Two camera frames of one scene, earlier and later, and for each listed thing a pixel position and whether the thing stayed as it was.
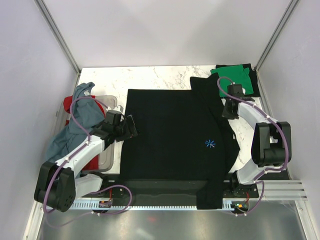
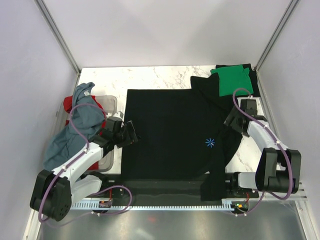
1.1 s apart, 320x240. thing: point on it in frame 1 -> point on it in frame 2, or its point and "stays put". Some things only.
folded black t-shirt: x=253 y=76 stays put
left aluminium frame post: x=58 y=35 stays put
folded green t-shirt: x=237 y=74 stays put
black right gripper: x=227 y=115 -> x=234 y=112
